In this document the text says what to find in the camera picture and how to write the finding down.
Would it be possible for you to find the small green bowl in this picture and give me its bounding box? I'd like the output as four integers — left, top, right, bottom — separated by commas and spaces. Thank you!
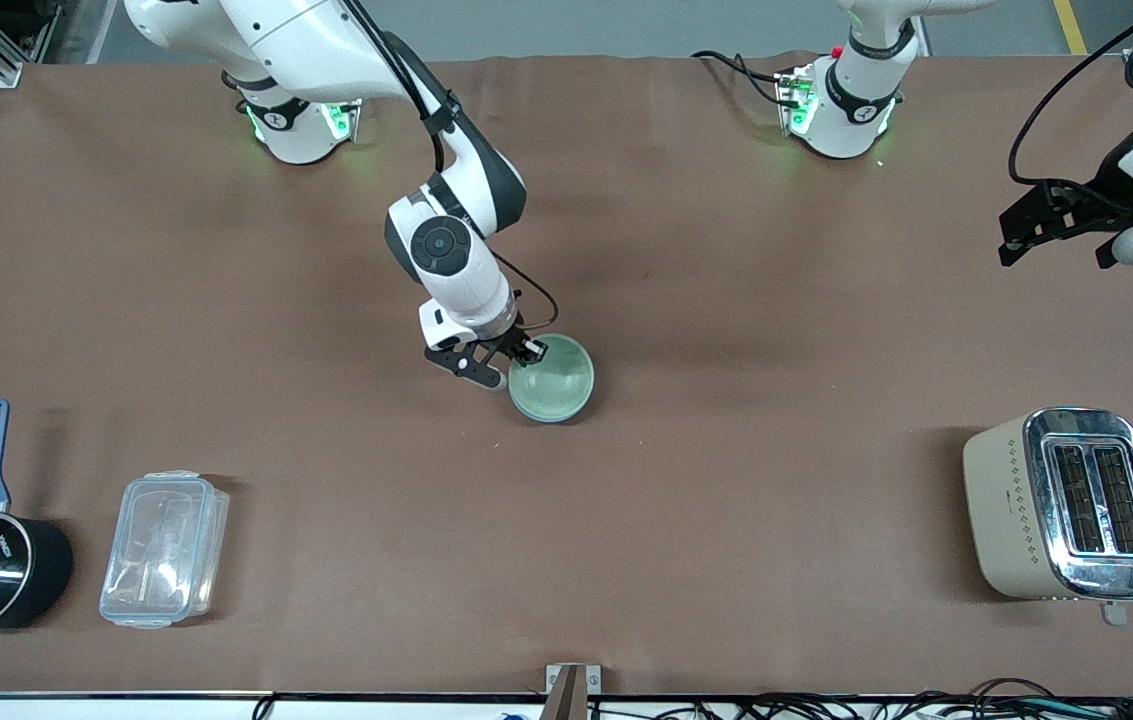
507, 333, 595, 424

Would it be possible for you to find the beige and chrome toaster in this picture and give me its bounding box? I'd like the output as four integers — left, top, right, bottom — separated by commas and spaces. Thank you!
962, 406, 1133, 627

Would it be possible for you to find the clear plastic lidded container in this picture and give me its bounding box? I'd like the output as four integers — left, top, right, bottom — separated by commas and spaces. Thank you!
99, 471, 231, 630

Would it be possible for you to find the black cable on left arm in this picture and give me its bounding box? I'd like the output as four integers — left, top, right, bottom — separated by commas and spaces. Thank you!
1009, 0, 1133, 191

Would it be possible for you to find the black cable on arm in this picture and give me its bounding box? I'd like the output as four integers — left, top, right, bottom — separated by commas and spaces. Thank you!
1009, 0, 1133, 191
346, 0, 560, 331

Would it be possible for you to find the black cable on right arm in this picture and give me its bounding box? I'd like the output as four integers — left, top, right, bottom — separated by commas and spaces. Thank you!
346, 0, 560, 331

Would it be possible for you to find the black cable at arm base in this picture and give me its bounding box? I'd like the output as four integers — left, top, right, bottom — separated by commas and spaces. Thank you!
691, 50, 789, 107

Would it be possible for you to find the metal table edge bracket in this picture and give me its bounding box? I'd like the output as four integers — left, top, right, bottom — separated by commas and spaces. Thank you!
545, 663, 602, 720

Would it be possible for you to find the black cable bundle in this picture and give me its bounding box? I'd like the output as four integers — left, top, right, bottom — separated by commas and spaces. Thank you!
586, 678, 1133, 720

